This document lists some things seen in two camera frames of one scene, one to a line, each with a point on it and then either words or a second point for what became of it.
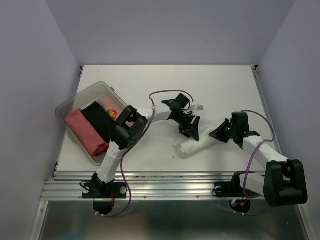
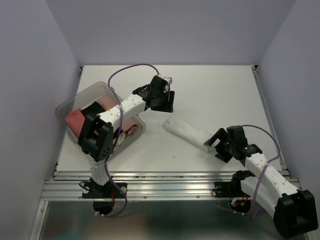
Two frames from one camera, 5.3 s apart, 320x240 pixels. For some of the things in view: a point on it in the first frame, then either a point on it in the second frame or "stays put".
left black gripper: x=184 y=129 to x=168 y=106
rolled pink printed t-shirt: x=112 y=107 stays put
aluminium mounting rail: x=147 y=186 stays put
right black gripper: x=218 y=133 to x=221 y=154
